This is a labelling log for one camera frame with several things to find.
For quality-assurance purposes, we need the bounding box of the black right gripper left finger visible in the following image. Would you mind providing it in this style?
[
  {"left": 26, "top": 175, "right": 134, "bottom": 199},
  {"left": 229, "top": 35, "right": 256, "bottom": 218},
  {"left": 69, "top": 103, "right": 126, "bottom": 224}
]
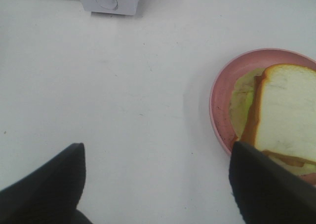
[{"left": 0, "top": 143, "right": 91, "bottom": 224}]

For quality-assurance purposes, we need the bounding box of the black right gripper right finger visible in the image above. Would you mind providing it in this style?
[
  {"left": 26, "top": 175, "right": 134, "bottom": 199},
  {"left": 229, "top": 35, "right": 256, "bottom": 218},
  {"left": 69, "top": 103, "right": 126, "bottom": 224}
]
[{"left": 229, "top": 142, "right": 316, "bottom": 224}]

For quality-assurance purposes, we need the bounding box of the sandwich with lettuce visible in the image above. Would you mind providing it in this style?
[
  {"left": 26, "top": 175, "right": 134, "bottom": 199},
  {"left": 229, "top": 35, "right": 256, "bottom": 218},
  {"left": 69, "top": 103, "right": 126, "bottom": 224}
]
[{"left": 229, "top": 64, "right": 316, "bottom": 176}]

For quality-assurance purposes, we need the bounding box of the pink round plate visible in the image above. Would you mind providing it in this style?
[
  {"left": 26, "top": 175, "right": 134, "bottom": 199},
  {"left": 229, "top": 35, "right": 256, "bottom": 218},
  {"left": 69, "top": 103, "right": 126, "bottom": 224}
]
[{"left": 210, "top": 49, "right": 316, "bottom": 184}]

